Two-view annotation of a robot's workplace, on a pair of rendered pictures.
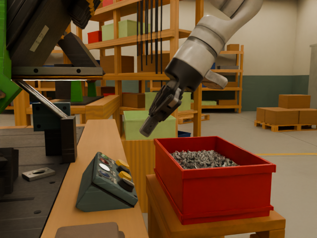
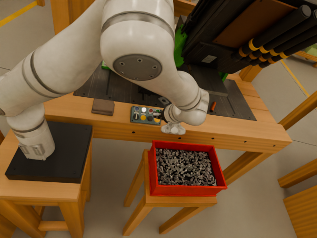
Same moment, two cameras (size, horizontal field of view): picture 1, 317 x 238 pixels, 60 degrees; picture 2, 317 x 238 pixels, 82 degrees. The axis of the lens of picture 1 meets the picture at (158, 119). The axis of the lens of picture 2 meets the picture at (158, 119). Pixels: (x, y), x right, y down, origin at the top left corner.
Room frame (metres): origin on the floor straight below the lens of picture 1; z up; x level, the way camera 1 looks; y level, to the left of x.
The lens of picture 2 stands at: (0.43, -0.54, 1.58)
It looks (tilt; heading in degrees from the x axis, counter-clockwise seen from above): 46 degrees down; 80
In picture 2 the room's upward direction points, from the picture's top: 23 degrees clockwise
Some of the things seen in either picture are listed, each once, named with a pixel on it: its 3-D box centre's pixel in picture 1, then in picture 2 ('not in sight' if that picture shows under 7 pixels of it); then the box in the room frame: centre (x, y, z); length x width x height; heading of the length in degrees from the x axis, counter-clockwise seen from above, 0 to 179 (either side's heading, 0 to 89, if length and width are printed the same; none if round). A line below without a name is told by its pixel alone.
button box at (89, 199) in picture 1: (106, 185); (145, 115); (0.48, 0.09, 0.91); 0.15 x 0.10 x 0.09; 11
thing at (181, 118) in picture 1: (184, 112); not in sight; (7.43, -0.71, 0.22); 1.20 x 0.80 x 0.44; 133
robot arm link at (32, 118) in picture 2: not in sight; (19, 103); (0.11, -0.21, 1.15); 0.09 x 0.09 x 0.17; 78
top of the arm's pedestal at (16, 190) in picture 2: not in sight; (44, 157); (0.12, -0.20, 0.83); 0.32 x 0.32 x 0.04; 9
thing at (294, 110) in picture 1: (287, 111); not in sight; (6.24, -2.97, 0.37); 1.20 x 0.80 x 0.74; 101
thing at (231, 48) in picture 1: (193, 79); not in sight; (9.19, -1.15, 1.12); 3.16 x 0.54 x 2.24; 93
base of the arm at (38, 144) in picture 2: not in sight; (35, 135); (0.12, -0.20, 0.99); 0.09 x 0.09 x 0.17; 6
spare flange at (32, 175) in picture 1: (38, 174); (163, 100); (0.56, 0.25, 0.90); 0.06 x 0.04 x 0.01; 137
